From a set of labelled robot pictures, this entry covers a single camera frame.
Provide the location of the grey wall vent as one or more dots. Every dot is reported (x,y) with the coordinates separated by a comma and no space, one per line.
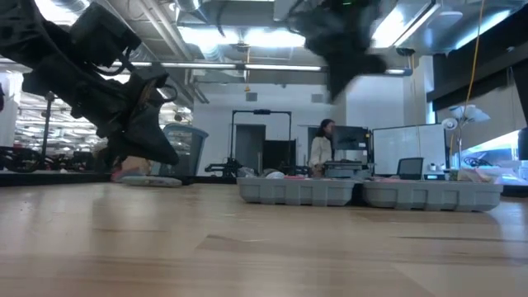
(317,98)
(251,97)

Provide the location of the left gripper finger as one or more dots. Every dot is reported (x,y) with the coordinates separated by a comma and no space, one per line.
(152,123)
(140,150)

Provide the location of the white multi-head floor lamp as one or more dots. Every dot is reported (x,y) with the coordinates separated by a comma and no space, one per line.
(461,113)

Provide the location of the black ceiling spotlight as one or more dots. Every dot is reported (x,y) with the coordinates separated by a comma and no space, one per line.
(177,117)

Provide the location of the grey utility knife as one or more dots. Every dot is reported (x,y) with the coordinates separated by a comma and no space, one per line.
(152,181)

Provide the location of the other-station black robot arm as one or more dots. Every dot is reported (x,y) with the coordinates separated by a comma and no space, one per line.
(224,167)
(297,170)
(20,158)

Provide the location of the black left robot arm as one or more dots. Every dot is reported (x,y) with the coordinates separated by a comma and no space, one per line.
(49,70)

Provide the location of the black equipment cabinet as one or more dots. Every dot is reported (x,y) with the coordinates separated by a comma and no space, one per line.
(350,138)

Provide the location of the clear plastic bag pile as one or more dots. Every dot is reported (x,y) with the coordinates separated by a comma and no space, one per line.
(507,173)

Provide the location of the grey mesh office chair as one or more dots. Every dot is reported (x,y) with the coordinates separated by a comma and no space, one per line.
(410,167)

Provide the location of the white-frame mesh office chair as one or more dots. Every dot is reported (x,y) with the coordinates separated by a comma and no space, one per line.
(189,152)

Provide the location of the white ceiling disc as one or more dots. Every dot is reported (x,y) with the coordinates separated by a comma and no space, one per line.
(447,19)

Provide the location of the black rig frame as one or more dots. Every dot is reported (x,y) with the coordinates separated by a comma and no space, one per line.
(47,123)
(260,111)

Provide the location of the grey plastic tool case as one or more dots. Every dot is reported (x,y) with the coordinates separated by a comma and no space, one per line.
(433,198)

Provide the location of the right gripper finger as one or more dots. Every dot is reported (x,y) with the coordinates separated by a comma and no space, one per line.
(335,84)
(350,80)

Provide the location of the black ceiling camera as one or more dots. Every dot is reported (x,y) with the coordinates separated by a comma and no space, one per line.
(405,51)

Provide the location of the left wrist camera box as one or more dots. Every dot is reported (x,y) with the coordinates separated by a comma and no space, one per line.
(103,35)

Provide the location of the whiteboard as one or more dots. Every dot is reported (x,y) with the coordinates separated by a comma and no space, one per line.
(408,144)

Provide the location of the long tube ceiling light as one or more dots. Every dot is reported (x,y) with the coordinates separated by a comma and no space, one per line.
(247,67)

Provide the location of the silver oven appliance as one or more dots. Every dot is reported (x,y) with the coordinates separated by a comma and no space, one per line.
(350,165)

